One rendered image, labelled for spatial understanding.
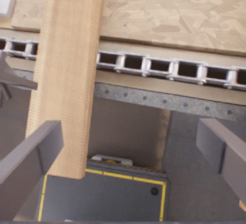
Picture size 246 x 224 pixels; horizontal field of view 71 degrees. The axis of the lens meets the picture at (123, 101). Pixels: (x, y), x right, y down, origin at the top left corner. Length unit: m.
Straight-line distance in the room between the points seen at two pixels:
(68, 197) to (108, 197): 0.22
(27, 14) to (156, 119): 0.96
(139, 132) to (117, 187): 0.42
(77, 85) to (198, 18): 0.34
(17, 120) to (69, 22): 1.24
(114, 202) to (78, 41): 0.82
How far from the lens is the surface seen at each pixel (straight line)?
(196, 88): 0.47
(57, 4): 0.54
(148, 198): 1.01
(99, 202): 1.06
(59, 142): 0.16
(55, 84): 0.45
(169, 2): 0.53
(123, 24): 0.50
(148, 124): 1.25
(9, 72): 0.31
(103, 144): 1.31
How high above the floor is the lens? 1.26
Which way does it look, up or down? 79 degrees down
